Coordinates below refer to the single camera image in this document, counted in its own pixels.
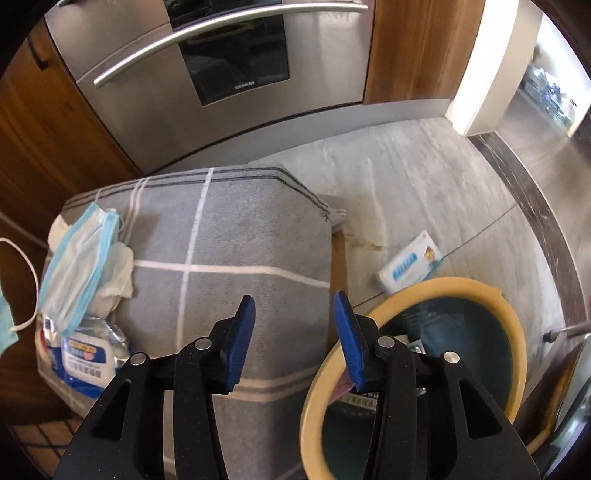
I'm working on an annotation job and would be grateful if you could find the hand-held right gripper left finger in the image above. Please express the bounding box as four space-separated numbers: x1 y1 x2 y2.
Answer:
54 294 257 480

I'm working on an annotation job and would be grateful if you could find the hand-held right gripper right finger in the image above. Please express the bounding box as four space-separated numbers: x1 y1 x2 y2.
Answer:
332 291 541 480

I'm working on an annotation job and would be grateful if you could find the white cartoon medicine box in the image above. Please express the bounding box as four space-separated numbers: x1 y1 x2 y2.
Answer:
378 231 442 294

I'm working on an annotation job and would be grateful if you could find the blue bin with yellow rim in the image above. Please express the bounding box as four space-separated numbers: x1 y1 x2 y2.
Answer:
299 277 528 480

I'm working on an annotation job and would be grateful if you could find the grey checked blanket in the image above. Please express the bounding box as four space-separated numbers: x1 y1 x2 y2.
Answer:
37 166 348 480

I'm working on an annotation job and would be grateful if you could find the crumpled white tissue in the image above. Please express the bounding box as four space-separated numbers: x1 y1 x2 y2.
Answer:
48 215 136 319

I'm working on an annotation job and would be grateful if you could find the blue wet wipes pack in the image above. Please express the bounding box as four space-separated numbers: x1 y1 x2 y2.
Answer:
37 314 132 400

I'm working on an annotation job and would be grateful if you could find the metal pole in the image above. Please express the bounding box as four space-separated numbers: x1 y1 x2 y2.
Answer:
542 322 591 343

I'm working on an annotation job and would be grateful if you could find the stainless steel built-in oven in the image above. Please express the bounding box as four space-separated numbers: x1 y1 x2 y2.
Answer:
44 0 377 175

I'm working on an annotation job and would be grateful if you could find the wide wooden kitchen cabinet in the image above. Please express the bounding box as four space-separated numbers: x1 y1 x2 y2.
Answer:
0 18 144 241

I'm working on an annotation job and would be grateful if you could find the narrow wooden cabinet door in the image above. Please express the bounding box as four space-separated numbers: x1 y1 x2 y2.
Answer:
364 0 488 106

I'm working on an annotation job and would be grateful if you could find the cluster of water bottles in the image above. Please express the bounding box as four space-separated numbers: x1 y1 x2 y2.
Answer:
524 65 578 126

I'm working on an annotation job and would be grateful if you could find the dark cabinet handle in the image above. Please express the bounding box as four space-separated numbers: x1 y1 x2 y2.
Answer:
29 39 49 71

